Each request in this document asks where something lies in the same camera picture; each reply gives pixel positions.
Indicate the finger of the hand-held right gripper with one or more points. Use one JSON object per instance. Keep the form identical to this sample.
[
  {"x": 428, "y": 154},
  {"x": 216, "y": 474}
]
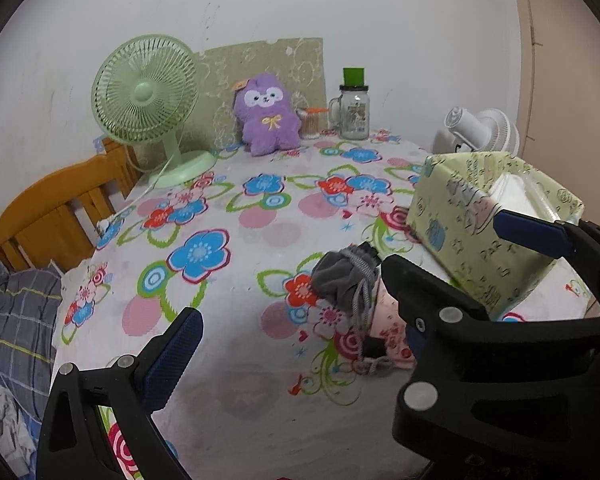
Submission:
[
  {"x": 480, "y": 385},
  {"x": 530, "y": 235}
]

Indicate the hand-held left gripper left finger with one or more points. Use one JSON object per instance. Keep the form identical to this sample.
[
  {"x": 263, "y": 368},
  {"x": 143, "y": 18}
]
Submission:
[{"x": 172, "y": 355}]

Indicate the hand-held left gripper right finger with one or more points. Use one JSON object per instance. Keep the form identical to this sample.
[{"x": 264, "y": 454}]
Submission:
[{"x": 416, "y": 344}]

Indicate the pink floral pouch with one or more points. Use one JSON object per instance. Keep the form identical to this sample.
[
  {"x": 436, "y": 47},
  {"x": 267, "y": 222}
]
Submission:
[{"x": 390, "y": 325}]

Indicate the yellow-green printed storage box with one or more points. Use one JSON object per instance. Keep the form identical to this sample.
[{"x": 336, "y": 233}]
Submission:
[{"x": 460, "y": 200}]

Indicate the white plastic box liner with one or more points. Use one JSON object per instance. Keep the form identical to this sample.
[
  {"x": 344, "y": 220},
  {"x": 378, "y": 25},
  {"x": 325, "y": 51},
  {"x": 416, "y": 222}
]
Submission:
[{"x": 515, "y": 192}]

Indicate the floral tablecloth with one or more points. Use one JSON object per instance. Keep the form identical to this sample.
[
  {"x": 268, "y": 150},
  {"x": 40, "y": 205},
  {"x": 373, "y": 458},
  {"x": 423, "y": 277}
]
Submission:
[{"x": 240, "y": 260}]

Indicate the white standing fan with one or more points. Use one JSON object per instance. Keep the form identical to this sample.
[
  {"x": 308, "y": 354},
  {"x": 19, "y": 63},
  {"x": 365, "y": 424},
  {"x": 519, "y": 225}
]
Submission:
[{"x": 462, "y": 122}]

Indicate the beige door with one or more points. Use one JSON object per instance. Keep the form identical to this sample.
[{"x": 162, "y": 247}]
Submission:
[{"x": 565, "y": 90}]

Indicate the grey plaid pillow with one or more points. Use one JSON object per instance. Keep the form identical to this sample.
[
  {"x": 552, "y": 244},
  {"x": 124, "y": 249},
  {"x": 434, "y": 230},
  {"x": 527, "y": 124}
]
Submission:
[{"x": 15, "y": 320}]

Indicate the white crumpled cloth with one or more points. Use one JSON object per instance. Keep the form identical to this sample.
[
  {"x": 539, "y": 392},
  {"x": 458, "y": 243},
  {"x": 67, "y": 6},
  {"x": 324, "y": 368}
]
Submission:
[{"x": 2, "y": 415}]

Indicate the wooden chair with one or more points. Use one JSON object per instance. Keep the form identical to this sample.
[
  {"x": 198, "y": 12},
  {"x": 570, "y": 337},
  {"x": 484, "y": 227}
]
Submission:
[{"x": 45, "y": 200}]

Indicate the glass jar mug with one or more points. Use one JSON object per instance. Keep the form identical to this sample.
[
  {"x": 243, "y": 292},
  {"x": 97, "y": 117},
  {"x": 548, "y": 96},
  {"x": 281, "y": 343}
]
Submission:
[{"x": 355, "y": 115}]

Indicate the green plastic cup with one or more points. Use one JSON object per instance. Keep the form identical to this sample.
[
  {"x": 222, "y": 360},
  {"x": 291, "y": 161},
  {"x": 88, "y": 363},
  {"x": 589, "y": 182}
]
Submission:
[{"x": 353, "y": 76}]

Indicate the swab jar with orange lid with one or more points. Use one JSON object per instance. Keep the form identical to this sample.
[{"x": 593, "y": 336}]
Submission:
[{"x": 311, "y": 125}]

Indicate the purple plush toy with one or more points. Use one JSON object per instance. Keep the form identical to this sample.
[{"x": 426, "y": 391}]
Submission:
[{"x": 267, "y": 125}]

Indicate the green desk fan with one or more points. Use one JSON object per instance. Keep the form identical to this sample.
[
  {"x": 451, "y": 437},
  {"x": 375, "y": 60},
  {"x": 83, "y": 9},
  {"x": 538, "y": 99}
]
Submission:
[{"x": 142, "y": 92}]

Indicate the olive printed board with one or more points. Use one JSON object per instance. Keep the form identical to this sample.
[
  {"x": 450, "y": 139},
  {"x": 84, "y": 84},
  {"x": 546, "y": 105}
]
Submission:
[{"x": 220, "y": 75}]

